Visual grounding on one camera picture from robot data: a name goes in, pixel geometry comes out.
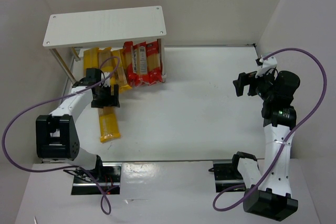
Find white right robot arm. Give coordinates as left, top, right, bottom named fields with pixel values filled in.
left=232, top=69, right=300, bottom=221

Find red spaghetti bag left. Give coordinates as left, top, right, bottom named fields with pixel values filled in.
left=123, top=41, right=138, bottom=87

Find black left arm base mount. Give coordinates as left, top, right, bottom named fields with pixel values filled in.
left=63, top=163, right=122, bottom=196

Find red spaghetti bag middle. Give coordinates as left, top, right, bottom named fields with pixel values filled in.
left=133, top=42, right=149, bottom=87

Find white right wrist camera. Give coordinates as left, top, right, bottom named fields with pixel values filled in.
left=255, top=56, right=277, bottom=78

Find red spaghetti bag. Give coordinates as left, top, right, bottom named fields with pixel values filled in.
left=133, top=42, right=149, bottom=87
left=146, top=41, right=162, bottom=85
left=123, top=41, right=138, bottom=87

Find red spaghetti bag rightmost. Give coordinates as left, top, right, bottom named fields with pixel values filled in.
left=146, top=41, right=162, bottom=85

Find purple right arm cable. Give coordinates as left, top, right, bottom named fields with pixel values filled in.
left=212, top=48, right=328, bottom=212

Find white two-tier shelf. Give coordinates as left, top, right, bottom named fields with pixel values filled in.
left=43, top=6, right=167, bottom=83

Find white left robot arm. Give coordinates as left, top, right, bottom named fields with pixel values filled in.
left=36, top=68, right=120, bottom=172

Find yellow spaghetti bag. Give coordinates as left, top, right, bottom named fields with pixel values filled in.
left=83, top=48, right=99, bottom=76
left=98, top=107, right=121, bottom=143
left=98, top=47, right=115, bottom=89
left=111, top=49, right=132, bottom=94

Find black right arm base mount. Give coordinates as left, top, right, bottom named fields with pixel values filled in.
left=208, top=159, right=246, bottom=193

